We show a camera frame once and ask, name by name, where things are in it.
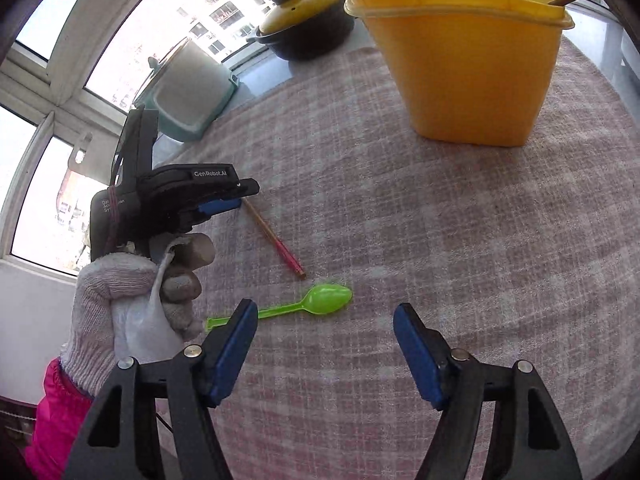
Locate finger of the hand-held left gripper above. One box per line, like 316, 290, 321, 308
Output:
197, 177, 260, 204
167, 197, 244, 233

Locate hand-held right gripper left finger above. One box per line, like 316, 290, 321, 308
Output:
62, 298, 259, 480

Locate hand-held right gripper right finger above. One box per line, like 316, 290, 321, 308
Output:
393, 303, 583, 480

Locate brown wooden chopstick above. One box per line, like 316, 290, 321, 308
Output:
241, 198, 307, 281

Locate green plastic spoon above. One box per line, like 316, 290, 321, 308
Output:
206, 283, 353, 333

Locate yellow plastic bin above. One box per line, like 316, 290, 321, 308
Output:
344, 0, 576, 148

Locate person's left forearm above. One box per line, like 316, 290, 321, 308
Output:
25, 357, 96, 480

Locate person's left hand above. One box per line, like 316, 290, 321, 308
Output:
59, 232, 216, 401

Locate white cutting board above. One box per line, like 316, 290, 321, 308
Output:
64, 131, 97, 171

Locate white electric pot teal base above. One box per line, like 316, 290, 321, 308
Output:
134, 40, 240, 143

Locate pink plaid table cloth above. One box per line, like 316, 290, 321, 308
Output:
150, 25, 640, 480

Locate black clay pot yellow lid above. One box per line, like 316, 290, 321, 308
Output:
246, 0, 357, 62

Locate white window frame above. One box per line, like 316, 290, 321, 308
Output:
0, 0, 351, 281

